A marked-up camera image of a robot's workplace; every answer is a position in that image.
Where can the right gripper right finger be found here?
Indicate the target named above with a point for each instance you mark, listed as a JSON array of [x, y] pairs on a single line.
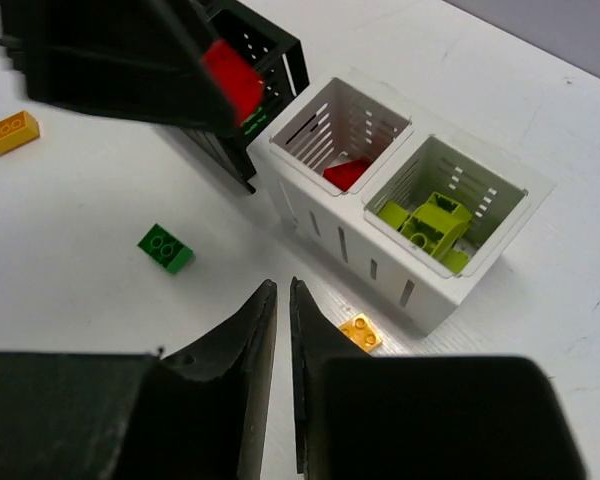
[[420, 417]]

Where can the lime long lego edge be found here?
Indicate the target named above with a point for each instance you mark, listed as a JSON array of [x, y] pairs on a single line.
[[436, 225]]

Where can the red arched lego green top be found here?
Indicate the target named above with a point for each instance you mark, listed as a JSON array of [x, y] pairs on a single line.
[[238, 81]]

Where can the orange long lego brick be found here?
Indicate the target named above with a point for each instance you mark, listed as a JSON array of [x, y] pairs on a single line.
[[17, 130]]

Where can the lime small lego brick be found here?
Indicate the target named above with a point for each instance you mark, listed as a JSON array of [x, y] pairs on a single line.
[[395, 216]]

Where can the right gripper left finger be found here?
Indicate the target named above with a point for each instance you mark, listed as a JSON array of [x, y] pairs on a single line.
[[199, 413]]

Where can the white two-compartment container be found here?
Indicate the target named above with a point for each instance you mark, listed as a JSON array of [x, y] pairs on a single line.
[[416, 207]]

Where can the red rounded lego block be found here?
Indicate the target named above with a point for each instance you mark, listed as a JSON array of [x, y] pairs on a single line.
[[345, 175]]

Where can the orange small lego brick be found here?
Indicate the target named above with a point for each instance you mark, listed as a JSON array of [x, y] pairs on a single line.
[[361, 332]]

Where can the lime lego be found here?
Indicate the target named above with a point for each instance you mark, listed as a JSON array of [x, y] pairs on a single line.
[[455, 260]]

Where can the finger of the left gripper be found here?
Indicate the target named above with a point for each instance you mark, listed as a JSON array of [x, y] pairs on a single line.
[[130, 60]]

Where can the black two-compartment container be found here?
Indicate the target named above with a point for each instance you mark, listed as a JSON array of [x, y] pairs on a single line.
[[193, 103]]

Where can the dark green 2x2 lego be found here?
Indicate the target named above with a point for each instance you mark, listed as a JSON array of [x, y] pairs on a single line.
[[166, 250]]

